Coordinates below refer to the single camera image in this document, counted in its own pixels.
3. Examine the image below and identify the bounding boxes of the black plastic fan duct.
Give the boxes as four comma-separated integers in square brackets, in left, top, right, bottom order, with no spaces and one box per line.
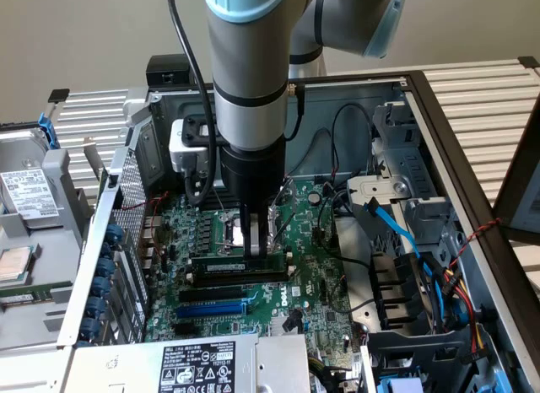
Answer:
[370,252,434,331]

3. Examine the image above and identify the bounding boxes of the silver CPU chip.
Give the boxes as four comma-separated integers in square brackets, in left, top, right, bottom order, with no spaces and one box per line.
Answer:
[0,245,34,283]

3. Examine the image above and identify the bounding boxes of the thick black power wire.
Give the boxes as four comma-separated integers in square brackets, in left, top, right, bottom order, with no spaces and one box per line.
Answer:
[327,186,354,219]

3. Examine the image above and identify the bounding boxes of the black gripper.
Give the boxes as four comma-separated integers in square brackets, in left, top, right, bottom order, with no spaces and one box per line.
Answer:
[219,140,288,259]

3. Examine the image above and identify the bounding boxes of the silver hard disk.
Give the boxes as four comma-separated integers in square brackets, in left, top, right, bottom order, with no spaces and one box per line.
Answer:
[0,127,60,229]

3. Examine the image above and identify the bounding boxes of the silver power supply unit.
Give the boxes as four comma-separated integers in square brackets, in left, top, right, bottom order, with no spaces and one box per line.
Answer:
[62,333,311,393]

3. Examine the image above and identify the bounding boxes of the grey parts rack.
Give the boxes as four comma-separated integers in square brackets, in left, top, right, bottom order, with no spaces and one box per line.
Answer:
[0,148,96,352]

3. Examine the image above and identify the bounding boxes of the blue expansion slot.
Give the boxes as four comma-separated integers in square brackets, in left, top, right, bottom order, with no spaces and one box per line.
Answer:
[175,301,248,320]

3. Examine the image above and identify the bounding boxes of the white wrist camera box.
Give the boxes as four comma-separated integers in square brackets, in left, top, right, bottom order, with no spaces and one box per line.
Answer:
[168,117,212,175]

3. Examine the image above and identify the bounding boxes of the small silver chipset heatsink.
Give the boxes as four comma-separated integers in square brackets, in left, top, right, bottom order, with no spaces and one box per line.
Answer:
[269,315,305,337]

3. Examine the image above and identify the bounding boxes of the blue SATA wire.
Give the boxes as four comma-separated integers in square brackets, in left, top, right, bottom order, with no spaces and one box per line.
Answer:
[363,197,423,259]

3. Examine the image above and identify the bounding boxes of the black camera cable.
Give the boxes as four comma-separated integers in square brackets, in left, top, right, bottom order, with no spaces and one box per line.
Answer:
[166,0,220,208]

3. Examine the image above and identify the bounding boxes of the open grey PC case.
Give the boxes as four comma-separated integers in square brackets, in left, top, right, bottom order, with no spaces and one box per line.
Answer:
[57,70,540,393]

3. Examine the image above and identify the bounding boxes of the green Dell motherboard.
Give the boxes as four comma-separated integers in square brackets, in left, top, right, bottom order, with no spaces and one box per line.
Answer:
[145,177,368,364]

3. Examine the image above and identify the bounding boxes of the silver disk bay bracket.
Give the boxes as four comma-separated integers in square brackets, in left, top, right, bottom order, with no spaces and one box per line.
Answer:
[346,175,413,207]

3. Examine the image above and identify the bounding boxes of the thin red wire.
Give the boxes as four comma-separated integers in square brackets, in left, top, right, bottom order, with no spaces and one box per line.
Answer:
[121,191,172,259]

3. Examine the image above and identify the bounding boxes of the silver socket cover frame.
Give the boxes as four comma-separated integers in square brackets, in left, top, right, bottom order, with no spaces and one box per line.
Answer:
[269,177,296,242]

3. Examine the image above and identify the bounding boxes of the RAM slot white latches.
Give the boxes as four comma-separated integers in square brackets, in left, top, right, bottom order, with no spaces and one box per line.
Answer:
[185,266,295,289]

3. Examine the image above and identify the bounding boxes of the multicolour power wire bundle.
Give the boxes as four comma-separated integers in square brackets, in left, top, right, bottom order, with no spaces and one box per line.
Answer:
[421,257,493,363]

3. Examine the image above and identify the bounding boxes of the blue plastic disk caddy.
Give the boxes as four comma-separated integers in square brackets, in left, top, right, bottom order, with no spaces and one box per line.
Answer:
[36,111,59,150]

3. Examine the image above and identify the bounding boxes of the perforated metal disk bay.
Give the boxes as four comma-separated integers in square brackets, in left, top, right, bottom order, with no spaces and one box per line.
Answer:
[346,100,480,267]

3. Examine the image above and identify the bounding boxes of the red black twisted wire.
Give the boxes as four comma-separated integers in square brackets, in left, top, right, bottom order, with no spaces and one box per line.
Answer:
[448,217,504,268]

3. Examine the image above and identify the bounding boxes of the dark framed leaning panel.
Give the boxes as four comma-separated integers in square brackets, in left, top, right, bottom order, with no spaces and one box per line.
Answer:
[492,110,540,242]

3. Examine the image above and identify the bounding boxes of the black looped fan wire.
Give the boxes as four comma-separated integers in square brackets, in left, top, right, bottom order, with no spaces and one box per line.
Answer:
[330,102,375,177]
[286,127,337,178]

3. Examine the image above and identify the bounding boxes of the thin black motherboard wire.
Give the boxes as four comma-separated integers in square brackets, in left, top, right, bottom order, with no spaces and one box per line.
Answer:
[316,189,373,270]

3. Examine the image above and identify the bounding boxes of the black box device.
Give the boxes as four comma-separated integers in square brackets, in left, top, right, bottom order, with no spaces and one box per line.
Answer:
[145,53,214,89]

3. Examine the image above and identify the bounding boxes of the black cable gold connector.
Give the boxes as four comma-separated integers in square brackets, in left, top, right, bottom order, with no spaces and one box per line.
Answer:
[284,83,307,142]

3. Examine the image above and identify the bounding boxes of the green RAM stick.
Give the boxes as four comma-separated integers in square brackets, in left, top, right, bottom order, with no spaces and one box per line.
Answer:
[0,282,73,304]
[191,257,289,277]

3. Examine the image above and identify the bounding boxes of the metal CPU socket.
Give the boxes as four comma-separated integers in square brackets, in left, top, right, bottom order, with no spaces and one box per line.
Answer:
[217,210,282,257]

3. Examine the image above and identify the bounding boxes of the long black expansion slot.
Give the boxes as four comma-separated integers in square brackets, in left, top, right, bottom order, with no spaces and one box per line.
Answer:
[177,284,245,304]

